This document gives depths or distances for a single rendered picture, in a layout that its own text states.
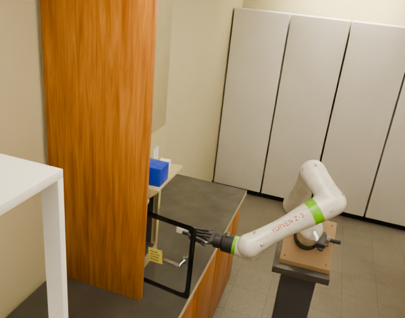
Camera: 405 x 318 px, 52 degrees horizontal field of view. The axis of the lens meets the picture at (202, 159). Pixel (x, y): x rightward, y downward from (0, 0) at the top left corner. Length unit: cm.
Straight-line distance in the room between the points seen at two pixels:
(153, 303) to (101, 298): 25
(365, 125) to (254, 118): 122
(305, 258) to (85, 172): 133
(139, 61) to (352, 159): 364
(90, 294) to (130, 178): 67
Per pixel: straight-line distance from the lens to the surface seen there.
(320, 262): 251
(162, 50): 192
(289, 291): 262
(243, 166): 510
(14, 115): 183
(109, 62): 169
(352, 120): 479
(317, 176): 195
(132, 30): 163
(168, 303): 212
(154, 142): 200
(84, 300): 215
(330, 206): 191
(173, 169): 207
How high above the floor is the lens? 237
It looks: 23 degrees down
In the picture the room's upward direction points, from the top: 6 degrees clockwise
